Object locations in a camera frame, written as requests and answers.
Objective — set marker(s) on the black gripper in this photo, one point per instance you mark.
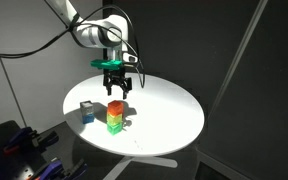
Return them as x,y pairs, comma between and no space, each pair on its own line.
112,77

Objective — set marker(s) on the orange block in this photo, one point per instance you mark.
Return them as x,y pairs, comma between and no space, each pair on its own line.
115,108

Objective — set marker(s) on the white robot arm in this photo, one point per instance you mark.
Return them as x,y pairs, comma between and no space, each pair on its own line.
110,33

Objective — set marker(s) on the light green block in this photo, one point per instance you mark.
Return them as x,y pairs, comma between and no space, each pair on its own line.
113,120

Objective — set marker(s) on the grey block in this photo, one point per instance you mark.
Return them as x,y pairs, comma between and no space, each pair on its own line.
86,108

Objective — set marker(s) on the blue block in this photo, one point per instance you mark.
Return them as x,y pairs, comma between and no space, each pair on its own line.
88,118

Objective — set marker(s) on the dark green block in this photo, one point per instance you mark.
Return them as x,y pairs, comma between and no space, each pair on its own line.
114,129

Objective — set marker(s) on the round white table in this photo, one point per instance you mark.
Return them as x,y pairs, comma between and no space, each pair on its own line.
159,117

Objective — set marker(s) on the purple clamp upper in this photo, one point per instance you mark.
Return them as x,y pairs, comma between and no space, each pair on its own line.
27,139

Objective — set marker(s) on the purple clamp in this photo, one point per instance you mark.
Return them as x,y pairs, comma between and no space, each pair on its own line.
27,139
54,170

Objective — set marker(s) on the purple clamp lower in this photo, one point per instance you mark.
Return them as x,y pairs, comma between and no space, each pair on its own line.
54,170

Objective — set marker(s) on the perforated metal plate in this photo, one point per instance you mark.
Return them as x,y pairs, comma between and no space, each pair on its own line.
15,170

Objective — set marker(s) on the teal camera mount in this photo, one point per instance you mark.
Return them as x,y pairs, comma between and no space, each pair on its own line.
106,64

